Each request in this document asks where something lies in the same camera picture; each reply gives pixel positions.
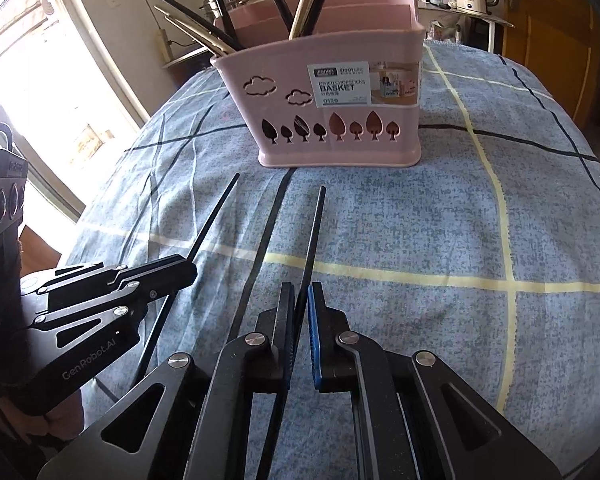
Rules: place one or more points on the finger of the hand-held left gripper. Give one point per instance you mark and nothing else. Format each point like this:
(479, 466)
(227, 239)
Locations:
(90, 307)
(170, 272)

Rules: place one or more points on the light wooden chopstick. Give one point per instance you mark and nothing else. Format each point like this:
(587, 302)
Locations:
(195, 30)
(192, 37)
(306, 0)

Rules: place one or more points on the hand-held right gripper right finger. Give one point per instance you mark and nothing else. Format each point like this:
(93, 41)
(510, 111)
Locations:
(319, 340)

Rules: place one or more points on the crumpled plastic bags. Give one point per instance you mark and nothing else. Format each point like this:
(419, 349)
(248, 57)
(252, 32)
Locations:
(442, 31)

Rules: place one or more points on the wooden door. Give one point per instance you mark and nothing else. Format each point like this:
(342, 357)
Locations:
(550, 35)

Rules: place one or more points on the stainless steel steamer pot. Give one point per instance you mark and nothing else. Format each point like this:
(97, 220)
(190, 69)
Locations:
(220, 5)

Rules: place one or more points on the pink plastic chopstick basket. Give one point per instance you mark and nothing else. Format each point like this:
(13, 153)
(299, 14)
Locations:
(290, 125)

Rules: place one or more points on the blue checked tablecloth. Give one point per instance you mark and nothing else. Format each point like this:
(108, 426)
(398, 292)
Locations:
(430, 210)

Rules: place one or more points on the wall power socket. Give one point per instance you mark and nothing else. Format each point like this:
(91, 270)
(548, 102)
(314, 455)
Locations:
(164, 45)

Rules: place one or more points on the window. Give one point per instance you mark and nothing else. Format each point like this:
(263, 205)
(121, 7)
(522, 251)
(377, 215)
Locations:
(40, 60)

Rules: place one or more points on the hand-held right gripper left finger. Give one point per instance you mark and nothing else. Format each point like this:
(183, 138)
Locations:
(287, 320)

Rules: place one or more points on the person's left hand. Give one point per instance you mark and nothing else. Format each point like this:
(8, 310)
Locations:
(60, 420)

